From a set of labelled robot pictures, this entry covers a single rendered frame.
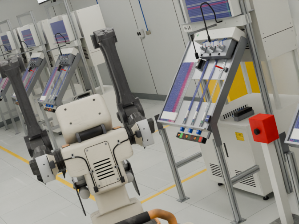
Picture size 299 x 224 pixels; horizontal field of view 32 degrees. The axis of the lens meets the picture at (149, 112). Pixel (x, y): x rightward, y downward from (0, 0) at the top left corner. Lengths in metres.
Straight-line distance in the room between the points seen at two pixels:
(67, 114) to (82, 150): 0.17
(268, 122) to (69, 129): 1.56
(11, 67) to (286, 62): 3.94
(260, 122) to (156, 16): 4.55
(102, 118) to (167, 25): 5.38
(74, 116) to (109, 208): 0.41
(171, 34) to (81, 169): 5.46
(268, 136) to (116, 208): 1.40
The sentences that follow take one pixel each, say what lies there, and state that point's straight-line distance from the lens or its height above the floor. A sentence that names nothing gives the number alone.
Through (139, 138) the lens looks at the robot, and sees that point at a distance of 2.22.
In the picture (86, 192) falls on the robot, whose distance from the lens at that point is 2.30.
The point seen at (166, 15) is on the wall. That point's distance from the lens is 7.43.
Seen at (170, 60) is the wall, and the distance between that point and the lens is 7.69.
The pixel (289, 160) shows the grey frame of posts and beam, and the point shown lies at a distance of 3.09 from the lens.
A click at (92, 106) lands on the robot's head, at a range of 2.18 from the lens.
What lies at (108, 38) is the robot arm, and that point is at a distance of 2.35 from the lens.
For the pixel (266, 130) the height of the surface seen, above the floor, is 0.71.
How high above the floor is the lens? 1.75
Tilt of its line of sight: 13 degrees down
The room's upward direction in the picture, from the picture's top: 17 degrees counter-clockwise
